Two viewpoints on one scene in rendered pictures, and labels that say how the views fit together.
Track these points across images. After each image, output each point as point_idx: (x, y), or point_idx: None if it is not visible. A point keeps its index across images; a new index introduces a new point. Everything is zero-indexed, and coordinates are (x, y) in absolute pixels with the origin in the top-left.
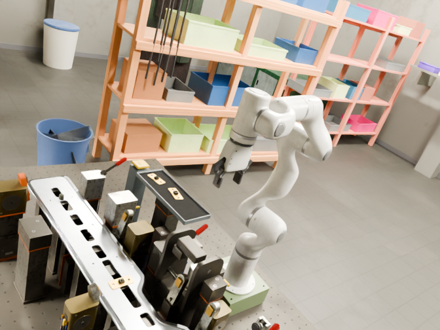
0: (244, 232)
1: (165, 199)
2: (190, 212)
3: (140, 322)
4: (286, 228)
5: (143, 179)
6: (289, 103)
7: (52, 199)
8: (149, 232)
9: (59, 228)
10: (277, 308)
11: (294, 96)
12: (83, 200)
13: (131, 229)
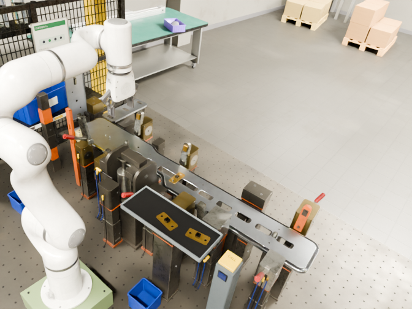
0: (67, 254)
1: (174, 208)
2: (143, 201)
3: (153, 159)
4: (24, 208)
5: (209, 226)
6: (77, 37)
7: (279, 230)
8: (175, 198)
9: (246, 204)
10: (6, 305)
11: (61, 48)
12: (257, 241)
13: (190, 195)
